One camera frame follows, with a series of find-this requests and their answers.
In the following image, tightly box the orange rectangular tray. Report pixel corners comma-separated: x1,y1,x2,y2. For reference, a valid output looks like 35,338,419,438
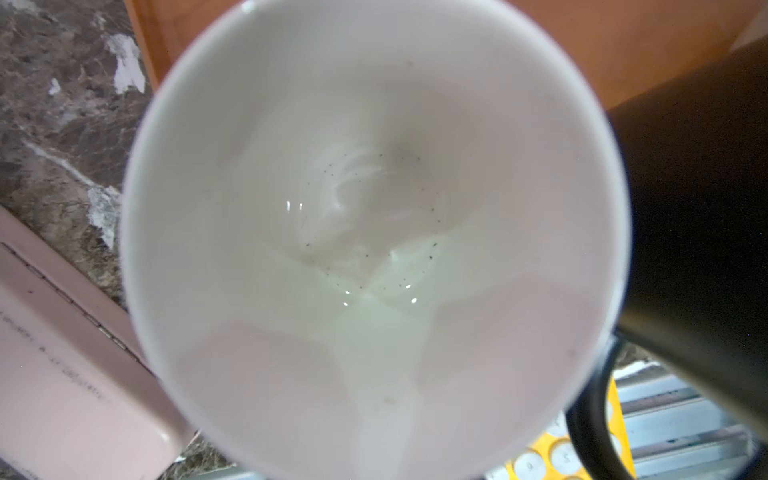
125,0,767,108

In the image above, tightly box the yellow calculator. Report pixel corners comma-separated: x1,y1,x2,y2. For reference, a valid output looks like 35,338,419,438
483,379,636,480

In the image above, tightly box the aluminium front rail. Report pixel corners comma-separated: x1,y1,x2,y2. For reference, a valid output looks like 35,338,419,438
614,361,758,479

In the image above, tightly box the white mug purple handle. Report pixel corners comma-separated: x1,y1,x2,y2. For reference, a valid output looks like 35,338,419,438
120,1,632,479

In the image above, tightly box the black mug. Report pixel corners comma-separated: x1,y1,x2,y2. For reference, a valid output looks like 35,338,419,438
566,38,767,479

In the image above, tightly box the pink pencil case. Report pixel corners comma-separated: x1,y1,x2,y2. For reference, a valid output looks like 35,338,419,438
1,211,196,479

